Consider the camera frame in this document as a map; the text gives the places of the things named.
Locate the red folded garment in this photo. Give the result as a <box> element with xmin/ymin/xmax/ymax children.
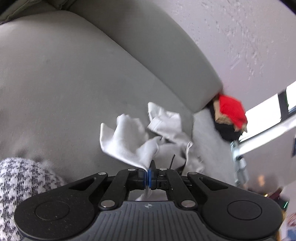
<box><xmin>218</xmin><ymin>94</ymin><xmax>248</xmax><ymax>130</ymax></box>

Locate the olive back pillow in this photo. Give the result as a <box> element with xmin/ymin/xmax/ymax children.
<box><xmin>1</xmin><ymin>0</ymin><xmax>76</xmax><ymax>25</ymax></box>

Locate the tan folded garment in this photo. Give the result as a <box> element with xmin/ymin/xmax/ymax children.
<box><xmin>213</xmin><ymin>96</ymin><xmax>247</xmax><ymax>132</ymax></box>

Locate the black folded garment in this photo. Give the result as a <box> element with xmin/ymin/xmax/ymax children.
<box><xmin>206</xmin><ymin>101</ymin><xmax>243</xmax><ymax>143</ymax></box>

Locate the white printed t-shirt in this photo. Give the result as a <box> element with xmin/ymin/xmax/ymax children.
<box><xmin>99</xmin><ymin>101</ymin><xmax>205</xmax><ymax>202</ymax></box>

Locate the grey seat cushion right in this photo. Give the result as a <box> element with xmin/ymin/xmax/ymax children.
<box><xmin>192</xmin><ymin>108</ymin><xmax>236</xmax><ymax>186</ymax></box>

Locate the grey round sofa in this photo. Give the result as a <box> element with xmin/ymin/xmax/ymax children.
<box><xmin>1</xmin><ymin>1</ymin><xmax>222</xmax><ymax>182</ymax></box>

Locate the houndstooth trouser leg left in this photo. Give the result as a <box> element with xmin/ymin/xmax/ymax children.
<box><xmin>1</xmin><ymin>158</ymin><xmax>66</xmax><ymax>240</ymax></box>

